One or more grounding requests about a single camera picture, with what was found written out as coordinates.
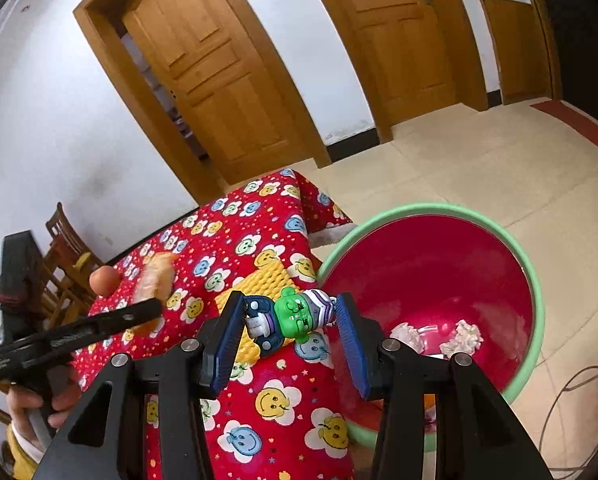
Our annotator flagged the red floor mat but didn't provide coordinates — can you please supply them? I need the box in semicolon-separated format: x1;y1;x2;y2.
530;100;598;150

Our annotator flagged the red green-rimmed plastic basin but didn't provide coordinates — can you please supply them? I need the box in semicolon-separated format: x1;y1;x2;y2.
316;203;546;453

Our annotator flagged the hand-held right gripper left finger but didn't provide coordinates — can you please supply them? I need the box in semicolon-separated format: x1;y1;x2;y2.
31;290;244;480

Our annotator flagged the yellow waffle cloth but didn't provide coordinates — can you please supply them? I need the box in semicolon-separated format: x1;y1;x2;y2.
215;259;304;361

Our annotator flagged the closed wooden door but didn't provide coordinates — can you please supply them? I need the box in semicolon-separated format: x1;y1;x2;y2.
326;0;457;123

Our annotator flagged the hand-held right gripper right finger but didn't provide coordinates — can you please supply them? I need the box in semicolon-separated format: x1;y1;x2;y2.
335;292;554;480

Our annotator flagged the person's left hand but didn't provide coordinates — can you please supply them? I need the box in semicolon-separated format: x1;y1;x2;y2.
5;365;83;448

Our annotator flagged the round orange fruit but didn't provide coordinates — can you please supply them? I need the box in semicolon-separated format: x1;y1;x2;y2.
90;266;120;298

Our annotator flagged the white tissue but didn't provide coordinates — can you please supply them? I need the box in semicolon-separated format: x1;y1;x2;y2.
439;320;484;358
389;322;426;353

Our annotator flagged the plain wooden panel door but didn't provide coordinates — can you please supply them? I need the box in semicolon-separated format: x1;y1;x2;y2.
479;0;554;106

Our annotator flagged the open wooden door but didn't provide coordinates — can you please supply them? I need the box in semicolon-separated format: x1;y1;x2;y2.
121;0;300;183

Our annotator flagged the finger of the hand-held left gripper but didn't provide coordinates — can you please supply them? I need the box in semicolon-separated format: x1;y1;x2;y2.
53;297;164;355

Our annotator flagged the grey floor cable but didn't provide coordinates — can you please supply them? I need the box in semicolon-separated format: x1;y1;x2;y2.
539;365;598;473

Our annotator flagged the red smiley flower tablecloth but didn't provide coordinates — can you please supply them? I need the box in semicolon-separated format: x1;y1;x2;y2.
71;169;360;480

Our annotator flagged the wooden door frame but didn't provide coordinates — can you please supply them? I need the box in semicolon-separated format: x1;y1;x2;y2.
73;0;332;206
299;0;490;143

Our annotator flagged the green toy figure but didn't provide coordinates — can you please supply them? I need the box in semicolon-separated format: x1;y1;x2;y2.
244;286;340;358

